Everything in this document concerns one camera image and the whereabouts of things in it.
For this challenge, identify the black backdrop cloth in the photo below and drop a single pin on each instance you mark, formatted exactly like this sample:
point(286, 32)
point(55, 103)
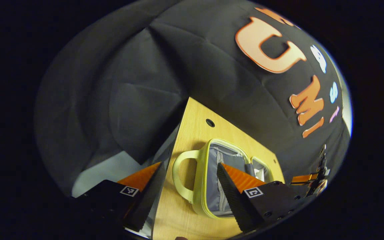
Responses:
point(165, 73)

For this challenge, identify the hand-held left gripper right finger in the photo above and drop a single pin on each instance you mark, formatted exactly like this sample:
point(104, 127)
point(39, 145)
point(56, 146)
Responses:
point(232, 200)

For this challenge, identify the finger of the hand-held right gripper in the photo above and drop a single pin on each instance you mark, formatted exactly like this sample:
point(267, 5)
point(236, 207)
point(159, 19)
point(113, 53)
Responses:
point(305, 178)

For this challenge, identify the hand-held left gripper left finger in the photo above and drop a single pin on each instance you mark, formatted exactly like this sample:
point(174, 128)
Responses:
point(148, 200)

